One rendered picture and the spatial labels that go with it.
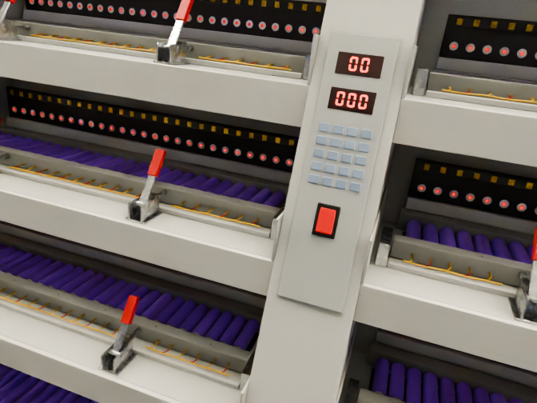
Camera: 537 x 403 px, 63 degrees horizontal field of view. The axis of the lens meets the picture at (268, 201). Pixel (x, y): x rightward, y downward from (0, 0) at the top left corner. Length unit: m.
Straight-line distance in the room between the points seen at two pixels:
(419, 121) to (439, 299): 0.18
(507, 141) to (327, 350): 0.27
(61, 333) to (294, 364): 0.34
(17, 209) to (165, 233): 0.22
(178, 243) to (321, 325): 0.19
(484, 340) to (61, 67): 0.57
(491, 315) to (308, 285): 0.18
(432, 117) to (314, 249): 0.18
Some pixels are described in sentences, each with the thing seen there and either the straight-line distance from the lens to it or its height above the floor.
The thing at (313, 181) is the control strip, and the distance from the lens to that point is 0.45.
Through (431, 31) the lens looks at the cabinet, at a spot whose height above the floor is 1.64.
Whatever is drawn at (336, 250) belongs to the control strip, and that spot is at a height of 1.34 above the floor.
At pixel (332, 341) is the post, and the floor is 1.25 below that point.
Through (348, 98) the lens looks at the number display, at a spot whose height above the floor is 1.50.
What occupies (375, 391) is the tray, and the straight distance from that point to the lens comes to 0.59.
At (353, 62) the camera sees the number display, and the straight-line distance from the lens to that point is 0.47.
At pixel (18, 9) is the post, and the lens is 0.98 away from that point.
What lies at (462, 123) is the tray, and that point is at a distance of 0.47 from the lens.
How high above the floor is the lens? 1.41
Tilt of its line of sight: 4 degrees down
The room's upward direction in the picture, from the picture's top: 11 degrees clockwise
